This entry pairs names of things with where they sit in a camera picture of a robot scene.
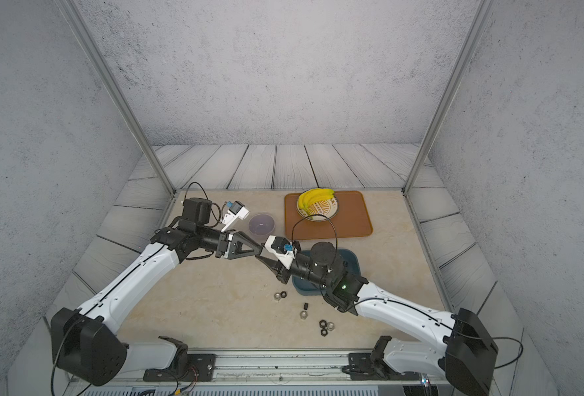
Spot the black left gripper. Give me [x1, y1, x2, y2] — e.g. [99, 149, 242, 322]
[195, 228, 261, 262]

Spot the teal plastic storage box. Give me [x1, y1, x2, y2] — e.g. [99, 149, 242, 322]
[291, 248, 361, 296]

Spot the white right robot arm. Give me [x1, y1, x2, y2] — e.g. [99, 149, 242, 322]
[260, 236, 499, 395]

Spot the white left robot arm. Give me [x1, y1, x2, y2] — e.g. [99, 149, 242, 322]
[50, 198, 262, 386]

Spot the lilac ceramic bowl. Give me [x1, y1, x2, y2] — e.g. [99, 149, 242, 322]
[248, 213, 276, 237]

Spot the patterned plate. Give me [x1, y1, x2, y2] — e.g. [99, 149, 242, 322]
[296, 196, 339, 222]

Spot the yellow banana bunch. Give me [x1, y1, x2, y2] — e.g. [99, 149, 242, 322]
[299, 188, 336, 206]

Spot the brown rectangular mat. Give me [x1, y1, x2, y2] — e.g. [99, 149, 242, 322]
[284, 191, 374, 240]

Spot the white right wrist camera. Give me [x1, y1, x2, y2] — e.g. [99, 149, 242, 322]
[265, 235, 297, 270]

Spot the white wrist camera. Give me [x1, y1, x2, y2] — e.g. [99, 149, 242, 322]
[221, 201, 250, 232]
[265, 235, 297, 270]

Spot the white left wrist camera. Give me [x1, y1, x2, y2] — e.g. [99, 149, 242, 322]
[221, 201, 250, 232]

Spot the aluminium front rail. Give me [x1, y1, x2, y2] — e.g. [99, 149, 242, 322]
[65, 350, 461, 395]

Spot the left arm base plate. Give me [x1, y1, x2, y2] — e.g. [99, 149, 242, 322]
[143, 353, 217, 383]

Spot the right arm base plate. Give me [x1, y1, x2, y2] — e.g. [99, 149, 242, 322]
[341, 353, 416, 381]

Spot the left aluminium frame post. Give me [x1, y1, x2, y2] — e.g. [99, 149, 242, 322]
[55, 0, 176, 196]

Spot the aluminium frame post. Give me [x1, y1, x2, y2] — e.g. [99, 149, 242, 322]
[55, 0, 176, 196]
[402, 0, 495, 196]

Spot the right aluminium frame post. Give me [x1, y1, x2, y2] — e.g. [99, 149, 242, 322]
[402, 0, 495, 196]

